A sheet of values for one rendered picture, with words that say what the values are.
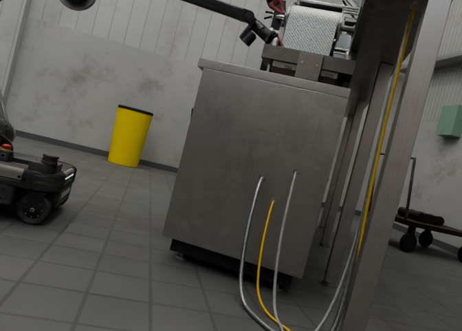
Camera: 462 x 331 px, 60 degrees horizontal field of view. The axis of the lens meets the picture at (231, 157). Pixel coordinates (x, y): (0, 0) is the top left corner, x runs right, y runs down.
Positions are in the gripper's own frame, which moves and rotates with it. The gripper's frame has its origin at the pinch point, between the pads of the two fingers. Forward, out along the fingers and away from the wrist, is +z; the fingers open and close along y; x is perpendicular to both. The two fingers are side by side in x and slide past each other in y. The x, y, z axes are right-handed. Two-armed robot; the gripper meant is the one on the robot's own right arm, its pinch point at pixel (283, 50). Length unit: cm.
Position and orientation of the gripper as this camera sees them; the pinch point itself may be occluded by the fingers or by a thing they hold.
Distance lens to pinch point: 201.7
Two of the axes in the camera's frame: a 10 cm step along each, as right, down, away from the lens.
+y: -2.1, -0.3, -9.8
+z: 7.0, 7.0, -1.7
